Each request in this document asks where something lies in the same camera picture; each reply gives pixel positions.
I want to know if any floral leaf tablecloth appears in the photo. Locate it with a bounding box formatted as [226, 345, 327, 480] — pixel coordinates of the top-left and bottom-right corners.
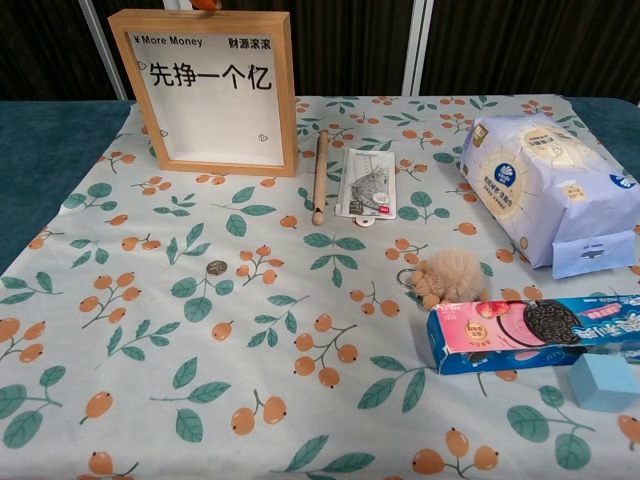
[0, 93, 640, 480]

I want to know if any light blue cube block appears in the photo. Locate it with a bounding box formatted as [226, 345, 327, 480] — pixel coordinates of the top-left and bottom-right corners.
[567, 353, 640, 414]

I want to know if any thin grey partition post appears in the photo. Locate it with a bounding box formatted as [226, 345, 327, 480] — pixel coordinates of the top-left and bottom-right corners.
[78, 0, 127, 101]

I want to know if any wooden stick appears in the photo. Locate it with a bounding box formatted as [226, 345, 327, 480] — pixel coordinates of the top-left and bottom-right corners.
[311, 129, 331, 227]

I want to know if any wooden frame money box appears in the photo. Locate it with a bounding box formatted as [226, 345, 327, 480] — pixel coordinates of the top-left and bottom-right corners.
[107, 8, 300, 179]

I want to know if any beige fluffy plush keychain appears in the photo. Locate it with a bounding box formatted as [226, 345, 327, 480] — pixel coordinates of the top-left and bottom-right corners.
[397, 249, 490, 309]

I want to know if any blue pink cookie box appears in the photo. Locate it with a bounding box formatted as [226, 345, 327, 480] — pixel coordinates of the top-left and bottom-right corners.
[425, 294, 640, 376]

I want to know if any teal table cover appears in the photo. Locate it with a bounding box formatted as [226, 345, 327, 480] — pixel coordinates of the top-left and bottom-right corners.
[0, 97, 640, 276]

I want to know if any lavender tissue pack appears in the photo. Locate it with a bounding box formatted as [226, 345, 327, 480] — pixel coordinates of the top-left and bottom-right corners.
[458, 112, 640, 280]

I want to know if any clear packet with cat card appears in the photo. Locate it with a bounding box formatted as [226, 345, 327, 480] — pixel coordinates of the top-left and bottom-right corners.
[333, 147, 399, 229]

